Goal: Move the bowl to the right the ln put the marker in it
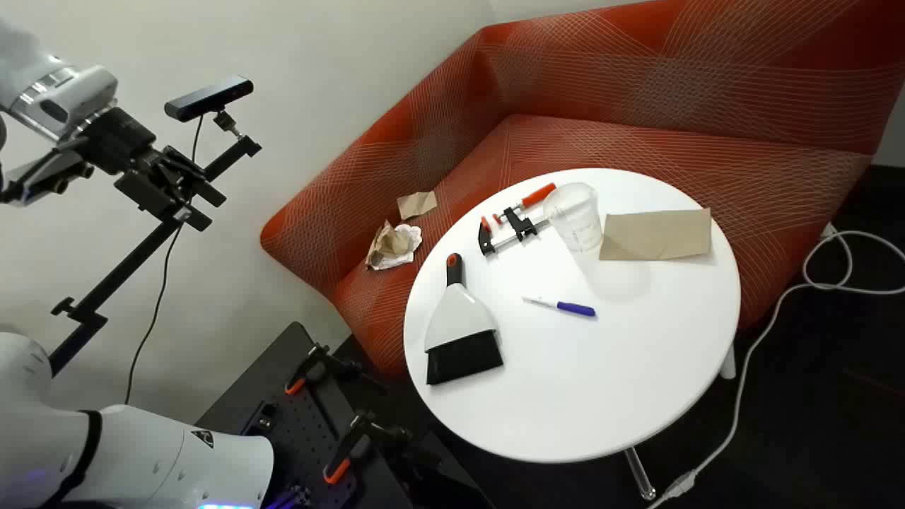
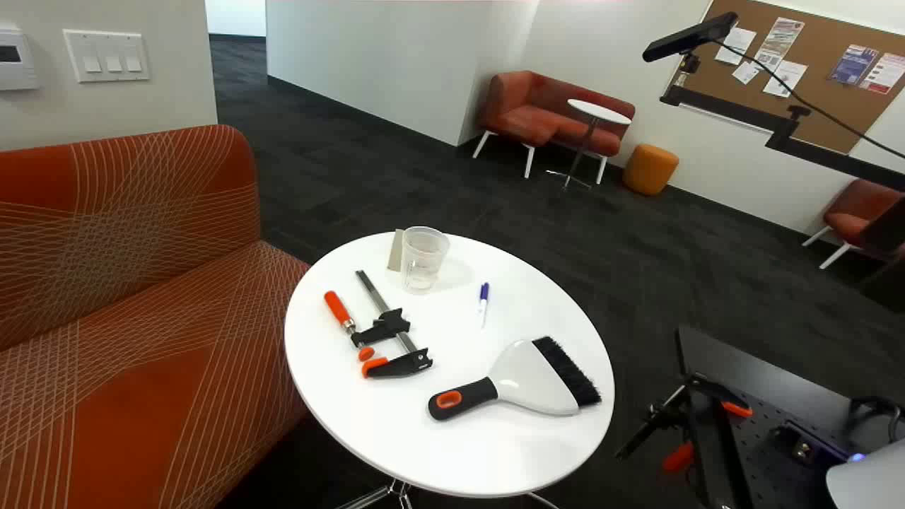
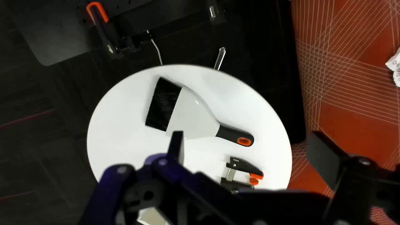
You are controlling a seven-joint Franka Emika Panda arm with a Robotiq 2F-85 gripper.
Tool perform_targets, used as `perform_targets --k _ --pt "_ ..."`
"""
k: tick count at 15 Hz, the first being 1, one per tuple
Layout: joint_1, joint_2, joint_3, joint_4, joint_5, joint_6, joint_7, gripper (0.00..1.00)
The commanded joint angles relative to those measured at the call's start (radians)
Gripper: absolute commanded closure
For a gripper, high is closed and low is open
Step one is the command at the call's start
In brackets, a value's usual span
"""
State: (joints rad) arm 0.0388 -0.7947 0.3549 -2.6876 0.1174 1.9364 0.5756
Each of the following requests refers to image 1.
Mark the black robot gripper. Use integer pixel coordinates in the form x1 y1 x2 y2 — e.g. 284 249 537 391
80 108 223 232

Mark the clear plastic measuring cup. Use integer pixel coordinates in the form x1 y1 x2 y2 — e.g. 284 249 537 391
547 181 602 254

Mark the blue and white marker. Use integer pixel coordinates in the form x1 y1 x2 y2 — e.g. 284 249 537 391
524 297 596 320

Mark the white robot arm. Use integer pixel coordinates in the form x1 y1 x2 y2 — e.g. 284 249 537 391
0 23 274 509

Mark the crumpled paper wrapper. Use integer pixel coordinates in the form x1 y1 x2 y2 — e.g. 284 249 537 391
366 222 421 272

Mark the small brown paper scrap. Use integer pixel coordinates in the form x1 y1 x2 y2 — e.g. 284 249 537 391
397 191 439 221

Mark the round white table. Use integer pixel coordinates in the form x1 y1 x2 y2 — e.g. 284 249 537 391
405 177 740 464

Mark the brown cardboard piece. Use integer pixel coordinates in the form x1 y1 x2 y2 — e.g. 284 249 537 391
600 210 712 259

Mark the orange fabric sofa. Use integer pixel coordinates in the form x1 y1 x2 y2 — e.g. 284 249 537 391
260 0 905 379

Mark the black camera on stand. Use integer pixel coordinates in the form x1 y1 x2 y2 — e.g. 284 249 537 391
165 78 254 121

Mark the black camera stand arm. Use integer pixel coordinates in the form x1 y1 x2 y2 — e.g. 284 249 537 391
47 111 260 372

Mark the orange handled base clamp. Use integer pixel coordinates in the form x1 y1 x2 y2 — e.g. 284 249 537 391
284 344 361 399

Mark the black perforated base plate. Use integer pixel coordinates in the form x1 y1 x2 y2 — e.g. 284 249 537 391
200 323 493 509

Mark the white power cable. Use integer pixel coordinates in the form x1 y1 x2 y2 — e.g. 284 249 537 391
648 222 905 504

